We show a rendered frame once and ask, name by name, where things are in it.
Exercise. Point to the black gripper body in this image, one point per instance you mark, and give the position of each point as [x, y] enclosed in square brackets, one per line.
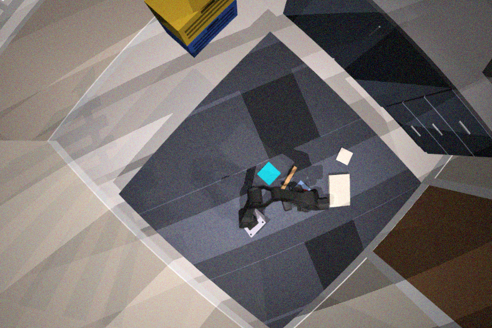
[287, 205]

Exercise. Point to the beige rectangular block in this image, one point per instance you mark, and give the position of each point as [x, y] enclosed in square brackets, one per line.
[339, 190]

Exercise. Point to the beige flat square slab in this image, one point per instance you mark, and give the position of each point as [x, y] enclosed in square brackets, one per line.
[344, 156]

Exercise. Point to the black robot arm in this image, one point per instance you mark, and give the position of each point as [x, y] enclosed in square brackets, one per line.
[306, 201]

